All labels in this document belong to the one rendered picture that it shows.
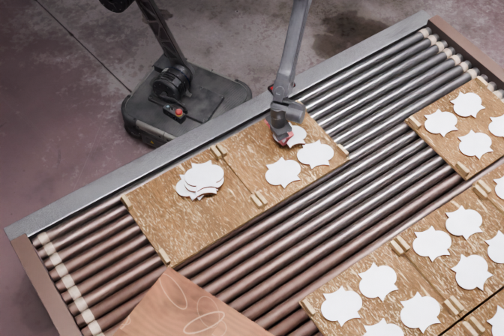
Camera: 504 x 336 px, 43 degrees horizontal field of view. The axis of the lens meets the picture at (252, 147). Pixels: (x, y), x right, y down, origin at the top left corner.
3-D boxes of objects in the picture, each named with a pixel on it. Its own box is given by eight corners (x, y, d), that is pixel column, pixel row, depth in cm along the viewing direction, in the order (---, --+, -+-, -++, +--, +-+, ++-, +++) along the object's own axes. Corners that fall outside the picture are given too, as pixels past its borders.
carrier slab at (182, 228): (120, 199, 240) (119, 197, 239) (212, 148, 255) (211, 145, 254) (169, 271, 224) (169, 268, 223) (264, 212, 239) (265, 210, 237)
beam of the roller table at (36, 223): (7, 235, 238) (2, 227, 233) (419, 18, 310) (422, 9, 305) (16, 253, 234) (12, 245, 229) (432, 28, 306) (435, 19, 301)
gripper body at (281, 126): (279, 113, 250) (279, 100, 244) (292, 131, 244) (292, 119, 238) (265, 120, 248) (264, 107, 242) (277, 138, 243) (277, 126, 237)
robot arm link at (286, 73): (304, -23, 231) (295, -24, 221) (319, -20, 230) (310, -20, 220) (277, 94, 243) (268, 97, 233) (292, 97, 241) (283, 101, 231)
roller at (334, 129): (55, 283, 225) (53, 280, 220) (454, 56, 293) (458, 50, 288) (61, 295, 223) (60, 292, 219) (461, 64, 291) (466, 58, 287)
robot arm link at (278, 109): (273, 95, 238) (267, 106, 235) (291, 100, 236) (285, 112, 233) (274, 107, 244) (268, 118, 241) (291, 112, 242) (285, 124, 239)
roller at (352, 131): (61, 295, 222) (59, 291, 218) (462, 63, 290) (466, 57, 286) (68, 307, 221) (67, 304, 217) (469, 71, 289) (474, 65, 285)
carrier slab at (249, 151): (213, 148, 255) (213, 145, 254) (295, 103, 269) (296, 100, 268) (265, 212, 239) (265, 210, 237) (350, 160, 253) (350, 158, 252)
